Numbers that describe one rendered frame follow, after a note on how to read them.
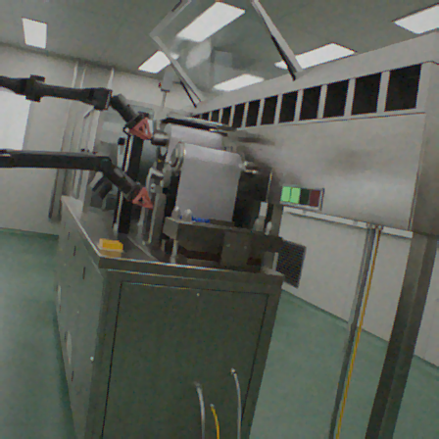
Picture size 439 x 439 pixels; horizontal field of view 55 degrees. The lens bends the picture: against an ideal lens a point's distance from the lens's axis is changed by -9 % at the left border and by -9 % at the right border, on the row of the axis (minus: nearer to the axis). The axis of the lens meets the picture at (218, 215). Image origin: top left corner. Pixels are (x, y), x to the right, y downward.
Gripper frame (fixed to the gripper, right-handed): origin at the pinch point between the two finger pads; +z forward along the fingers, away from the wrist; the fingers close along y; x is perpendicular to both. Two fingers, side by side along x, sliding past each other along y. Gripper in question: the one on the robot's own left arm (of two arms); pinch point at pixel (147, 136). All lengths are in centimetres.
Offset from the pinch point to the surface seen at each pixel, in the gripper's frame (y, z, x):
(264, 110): -2, 23, 47
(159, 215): -2.3, 26.4, -15.0
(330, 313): -217, 293, 86
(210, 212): 5.8, 36.9, -0.5
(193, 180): 5.9, 23.3, 2.0
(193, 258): 24.1, 38.6, -19.2
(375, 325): -144, 288, 92
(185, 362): 31, 62, -46
